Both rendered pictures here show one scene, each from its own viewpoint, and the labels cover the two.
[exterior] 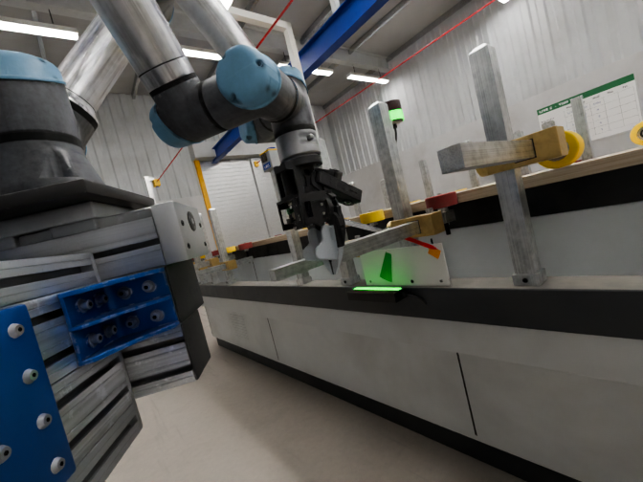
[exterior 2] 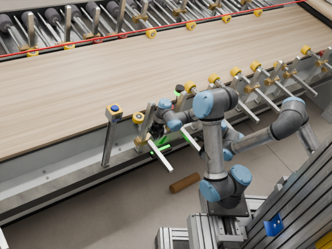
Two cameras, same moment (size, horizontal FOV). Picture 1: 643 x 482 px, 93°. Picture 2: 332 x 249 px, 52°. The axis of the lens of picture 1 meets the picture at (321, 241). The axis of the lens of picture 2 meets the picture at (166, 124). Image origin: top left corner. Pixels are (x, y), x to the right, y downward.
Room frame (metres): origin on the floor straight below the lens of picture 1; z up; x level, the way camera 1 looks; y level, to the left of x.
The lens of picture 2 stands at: (1.13, 1.41, 2.54)
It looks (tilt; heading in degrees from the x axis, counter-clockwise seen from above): 46 degrees down; 259
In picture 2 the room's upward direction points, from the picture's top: 19 degrees clockwise
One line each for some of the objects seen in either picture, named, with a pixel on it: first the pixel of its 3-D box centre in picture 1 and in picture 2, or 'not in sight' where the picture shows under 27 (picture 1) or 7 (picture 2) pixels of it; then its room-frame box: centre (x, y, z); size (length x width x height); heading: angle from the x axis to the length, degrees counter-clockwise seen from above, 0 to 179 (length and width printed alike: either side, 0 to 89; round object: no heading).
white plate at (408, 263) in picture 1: (399, 267); (167, 138); (0.78, -0.18, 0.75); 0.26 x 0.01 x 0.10; 39
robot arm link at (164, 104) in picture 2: not in sight; (163, 108); (0.90, 0.00, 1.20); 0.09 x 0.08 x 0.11; 122
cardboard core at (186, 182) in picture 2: not in sight; (185, 182); (0.45, -0.33, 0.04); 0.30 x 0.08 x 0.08; 39
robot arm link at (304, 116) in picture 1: (287, 105); (218, 129); (0.55, 0.00, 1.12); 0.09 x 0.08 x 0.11; 160
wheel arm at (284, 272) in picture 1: (335, 254); (152, 146); (0.89, -0.03, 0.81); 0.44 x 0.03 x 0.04; 129
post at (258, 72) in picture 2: not in sight; (247, 92); (0.19, -0.69, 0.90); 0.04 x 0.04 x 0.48; 39
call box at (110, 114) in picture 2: (274, 161); (113, 113); (1.17, 0.10, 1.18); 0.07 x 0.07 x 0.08; 39
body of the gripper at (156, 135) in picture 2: not in sight; (156, 127); (0.91, 0.01, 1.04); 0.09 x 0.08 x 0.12; 59
